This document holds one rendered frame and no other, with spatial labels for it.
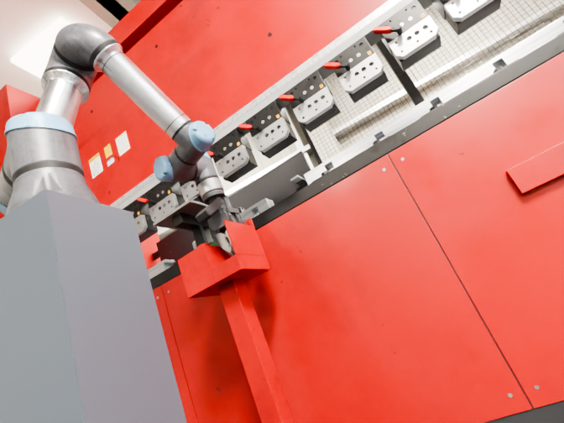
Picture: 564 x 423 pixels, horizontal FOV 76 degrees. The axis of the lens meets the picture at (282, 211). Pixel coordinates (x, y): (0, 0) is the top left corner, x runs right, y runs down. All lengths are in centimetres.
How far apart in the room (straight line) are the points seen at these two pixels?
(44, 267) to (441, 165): 95
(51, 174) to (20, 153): 8
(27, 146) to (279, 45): 109
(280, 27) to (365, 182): 81
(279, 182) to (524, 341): 136
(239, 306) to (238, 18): 126
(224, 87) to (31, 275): 122
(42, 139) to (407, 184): 89
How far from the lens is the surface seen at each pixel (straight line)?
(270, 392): 104
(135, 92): 106
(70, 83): 115
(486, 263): 107
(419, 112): 130
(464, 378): 110
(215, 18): 190
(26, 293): 64
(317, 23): 158
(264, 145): 144
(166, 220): 136
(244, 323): 104
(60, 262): 60
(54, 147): 79
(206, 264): 105
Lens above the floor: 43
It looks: 20 degrees up
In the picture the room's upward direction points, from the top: 23 degrees counter-clockwise
